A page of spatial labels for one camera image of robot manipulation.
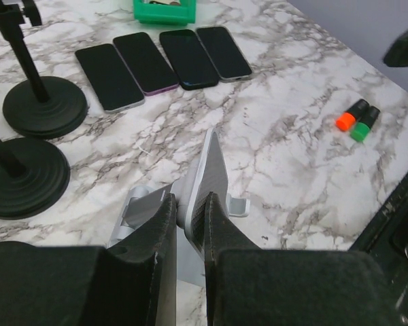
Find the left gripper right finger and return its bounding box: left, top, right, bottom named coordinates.
left=203, top=193, right=400, bottom=325

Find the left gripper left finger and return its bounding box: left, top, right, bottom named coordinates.
left=0, top=194, right=177, bottom=325

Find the silver phone stand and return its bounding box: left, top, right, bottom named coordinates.
left=107, top=128, right=250, bottom=287

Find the black phone stand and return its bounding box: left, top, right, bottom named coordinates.
left=0, top=1, right=88, bottom=139
left=0, top=138, right=71, bottom=220

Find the silver edged black phone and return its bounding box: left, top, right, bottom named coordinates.
left=75, top=43, right=145, bottom=113

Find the purple edged black phone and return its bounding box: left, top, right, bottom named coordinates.
left=113, top=32, right=179, bottom=96

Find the orange capped marker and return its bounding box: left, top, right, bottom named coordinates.
left=335, top=99, right=369, bottom=132

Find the green capped marker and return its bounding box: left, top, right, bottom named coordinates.
left=350, top=106, right=381, bottom=142

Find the green plastic bin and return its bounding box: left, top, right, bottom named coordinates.
left=133, top=0, right=197, bottom=26

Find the black mounting rail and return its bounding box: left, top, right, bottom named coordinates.
left=350, top=173, right=408, bottom=325

